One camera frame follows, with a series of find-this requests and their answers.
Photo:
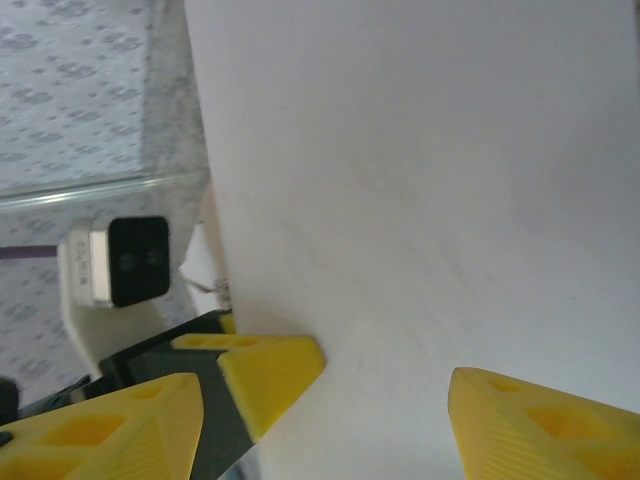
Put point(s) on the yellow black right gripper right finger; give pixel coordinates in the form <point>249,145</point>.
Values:
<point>550,440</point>

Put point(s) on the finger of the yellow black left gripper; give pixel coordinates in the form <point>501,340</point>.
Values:
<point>228,324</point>
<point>270,375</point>

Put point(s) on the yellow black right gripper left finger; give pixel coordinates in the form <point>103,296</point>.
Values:
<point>100,435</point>

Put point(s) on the white paper sheet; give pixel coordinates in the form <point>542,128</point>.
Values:
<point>425,200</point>

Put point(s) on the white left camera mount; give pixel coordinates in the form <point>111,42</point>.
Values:
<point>125,330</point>

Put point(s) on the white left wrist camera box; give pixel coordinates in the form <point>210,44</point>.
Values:
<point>140,260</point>

